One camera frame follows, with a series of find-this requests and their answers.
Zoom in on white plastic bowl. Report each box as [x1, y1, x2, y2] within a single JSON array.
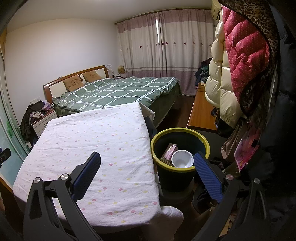
[[171, 150, 194, 168]]

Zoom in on small brown cardboard tray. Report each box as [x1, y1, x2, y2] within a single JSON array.
[[160, 157, 173, 167]]

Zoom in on pink tissue box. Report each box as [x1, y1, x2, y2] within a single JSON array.
[[162, 143, 178, 161]]

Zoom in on yellow rimmed trash bin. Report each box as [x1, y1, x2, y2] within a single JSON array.
[[151, 128, 210, 199]]

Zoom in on pink floral hanging bag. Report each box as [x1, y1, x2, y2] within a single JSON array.
[[234, 126, 262, 171]]

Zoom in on white dotted table cloth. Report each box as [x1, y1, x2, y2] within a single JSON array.
[[13, 103, 183, 240]]

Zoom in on sliding glass door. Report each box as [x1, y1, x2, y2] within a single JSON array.
[[0, 28, 29, 189]]

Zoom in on white bedside table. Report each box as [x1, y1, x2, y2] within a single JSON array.
[[32, 109, 57, 138]]

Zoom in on wooden desk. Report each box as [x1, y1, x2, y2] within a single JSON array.
[[187, 83, 217, 133]]

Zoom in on pile of dark clothes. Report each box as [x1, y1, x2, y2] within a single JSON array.
[[20, 101, 45, 146]]

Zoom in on cream puffer jacket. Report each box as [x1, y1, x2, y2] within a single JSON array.
[[205, 12, 242, 128]]

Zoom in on wooden bed headboard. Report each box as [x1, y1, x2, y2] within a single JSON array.
[[43, 65, 109, 104]]

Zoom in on green plaid bed duvet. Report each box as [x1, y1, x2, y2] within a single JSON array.
[[53, 76, 180, 119]]

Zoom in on clothes pile on desk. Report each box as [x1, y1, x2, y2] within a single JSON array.
[[194, 58, 212, 87]]

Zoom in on left brown pillow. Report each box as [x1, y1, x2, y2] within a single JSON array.
[[63, 74, 84, 92]]

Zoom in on brown pillow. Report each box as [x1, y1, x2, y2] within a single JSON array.
[[82, 70, 104, 83], [63, 74, 84, 92]]

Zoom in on right brown pillow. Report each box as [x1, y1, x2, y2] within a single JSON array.
[[82, 70, 104, 83]]

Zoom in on red puffer jacket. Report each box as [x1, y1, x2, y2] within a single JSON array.
[[222, 6, 269, 101]]

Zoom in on small cardboard box far nightstand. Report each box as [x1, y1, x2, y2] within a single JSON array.
[[117, 65, 125, 74]]

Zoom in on pink white curtains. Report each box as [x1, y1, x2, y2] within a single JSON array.
[[116, 8, 215, 95]]

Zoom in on wall air conditioner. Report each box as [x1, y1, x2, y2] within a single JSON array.
[[211, 0, 221, 21]]

